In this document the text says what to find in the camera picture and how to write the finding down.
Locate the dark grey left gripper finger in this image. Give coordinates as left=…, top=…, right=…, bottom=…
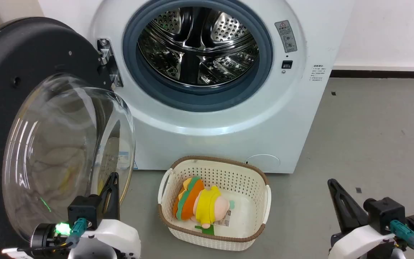
left=98, top=175, right=116, bottom=221
left=111, top=172, right=121, bottom=221

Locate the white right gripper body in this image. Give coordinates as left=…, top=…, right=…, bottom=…
left=328, top=224, right=397, bottom=259

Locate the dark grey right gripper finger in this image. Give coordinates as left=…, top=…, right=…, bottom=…
left=327, top=178, right=370, bottom=233

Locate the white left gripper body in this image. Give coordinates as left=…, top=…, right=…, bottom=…
left=67, top=219, right=142, bottom=259

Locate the white front-load washing machine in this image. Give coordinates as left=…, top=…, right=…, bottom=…
left=37, top=0, right=355, bottom=174

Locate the metal door hinge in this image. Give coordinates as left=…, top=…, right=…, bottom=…
left=97, top=38, right=124, bottom=88

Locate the black round washer door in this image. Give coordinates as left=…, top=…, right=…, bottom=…
left=0, top=17, right=136, bottom=259

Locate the burger hat doll yellow shirt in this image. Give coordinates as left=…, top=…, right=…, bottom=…
left=172, top=176, right=235, bottom=236

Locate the round drain filter cover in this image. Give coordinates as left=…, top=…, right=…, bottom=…
left=245, top=154, right=281, bottom=173

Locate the cream plastic laundry basket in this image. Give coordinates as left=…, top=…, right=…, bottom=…
left=157, top=156, right=272, bottom=251

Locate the small printed text label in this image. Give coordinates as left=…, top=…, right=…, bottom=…
left=310, top=65, right=324, bottom=82

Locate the dark baseboard strip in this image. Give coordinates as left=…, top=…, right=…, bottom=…
left=330, top=70, right=414, bottom=79

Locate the steel washer drum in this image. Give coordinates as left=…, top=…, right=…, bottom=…
left=137, top=6, right=260, bottom=87

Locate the grey warning sticker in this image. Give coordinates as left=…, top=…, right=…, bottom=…
left=274, top=20, right=298, bottom=54

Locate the teal plug left camera cable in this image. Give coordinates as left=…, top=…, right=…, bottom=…
left=17, top=217, right=87, bottom=251

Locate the teal plug camera cable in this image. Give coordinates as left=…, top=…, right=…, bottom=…
left=17, top=217, right=87, bottom=251
left=390, top=220, right=414, bottom=259

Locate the teal plug right camera cable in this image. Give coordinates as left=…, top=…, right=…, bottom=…
left=390, top=220, right=414, bottom=259

